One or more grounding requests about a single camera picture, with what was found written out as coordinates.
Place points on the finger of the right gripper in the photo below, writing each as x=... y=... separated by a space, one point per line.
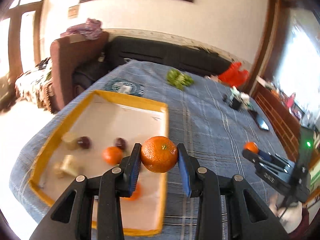
x=274 y=159
x=263 y=169

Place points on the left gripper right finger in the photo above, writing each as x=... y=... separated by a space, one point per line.
x=248 y=216

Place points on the orange tangerine with leaf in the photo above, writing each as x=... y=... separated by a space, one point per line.
x=112 y=155

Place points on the gloved right hand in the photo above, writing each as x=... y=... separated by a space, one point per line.
x=290 y=218

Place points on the orange tangerine near tray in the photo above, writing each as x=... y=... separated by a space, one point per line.
x=251 y=146

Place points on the orange tangerine in tray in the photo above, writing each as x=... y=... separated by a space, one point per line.
x=136 y=194

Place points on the black smartphone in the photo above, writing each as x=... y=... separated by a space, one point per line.
x=259 y=120

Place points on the brown wooden cabinet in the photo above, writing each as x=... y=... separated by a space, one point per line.
x=284 y=80

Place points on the dark red plum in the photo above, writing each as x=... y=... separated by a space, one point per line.
x=84 y=142
x=120 y=143

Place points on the yellow cardboard tray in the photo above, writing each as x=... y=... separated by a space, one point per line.
x=92 y=139

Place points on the blue plaid tablecloth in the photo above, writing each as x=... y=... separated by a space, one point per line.
x=210 y=130

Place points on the small black box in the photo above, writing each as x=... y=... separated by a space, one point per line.
x=233 y=101

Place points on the red plastic bag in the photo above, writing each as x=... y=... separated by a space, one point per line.
x=234 y=76

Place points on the green lettuce leaves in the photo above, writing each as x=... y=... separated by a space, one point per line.
x=178 y=80

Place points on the black sofa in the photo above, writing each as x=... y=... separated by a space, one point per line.
x=193 y=60

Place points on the patterned blanket chair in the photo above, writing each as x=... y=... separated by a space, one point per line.
x=36 y=85

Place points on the brown armchair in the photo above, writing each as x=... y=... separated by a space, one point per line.
x=67 y=53

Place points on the purple cloth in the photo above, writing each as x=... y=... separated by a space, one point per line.
x=91 y=29

